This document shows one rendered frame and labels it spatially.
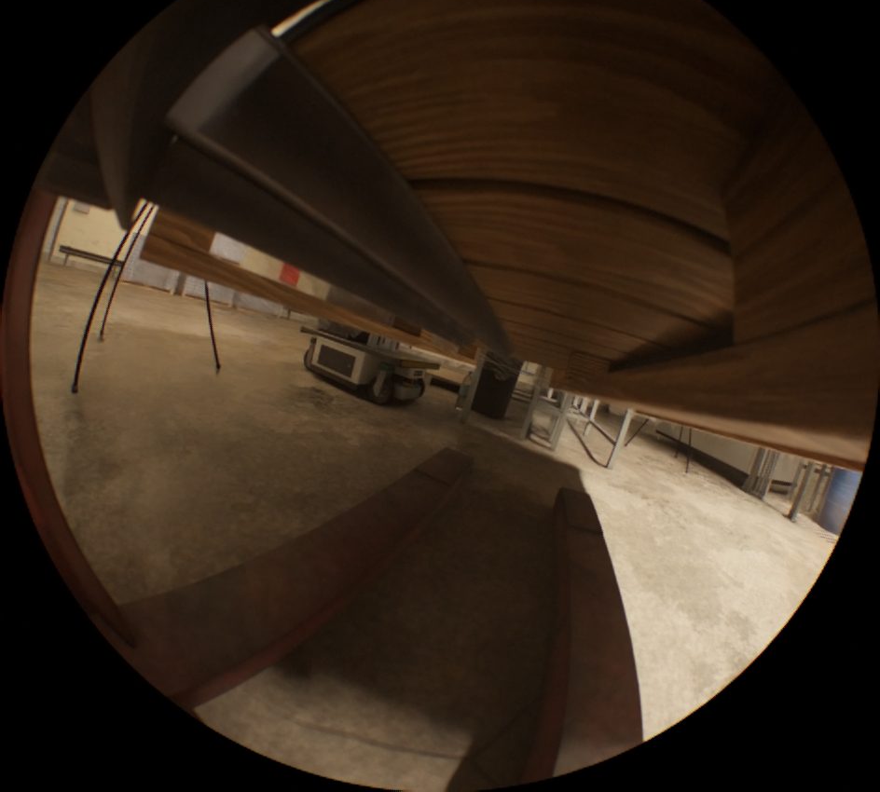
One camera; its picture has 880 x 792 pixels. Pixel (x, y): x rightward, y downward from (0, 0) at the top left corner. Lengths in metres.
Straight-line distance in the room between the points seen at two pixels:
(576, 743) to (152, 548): 0.64
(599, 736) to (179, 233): 0.72
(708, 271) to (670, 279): 0.04
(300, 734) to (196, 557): 0.33
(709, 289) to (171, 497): 0.85
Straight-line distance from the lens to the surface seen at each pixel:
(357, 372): 1.67
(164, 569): 0.56
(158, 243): 0.34
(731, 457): 3.20
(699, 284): 0.24
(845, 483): 2.83
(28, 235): 0.21
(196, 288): 7.01
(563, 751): 0.42
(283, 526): 0.63
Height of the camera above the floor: 0.44
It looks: 1 degrees down
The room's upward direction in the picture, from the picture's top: 16 degrees clockwise
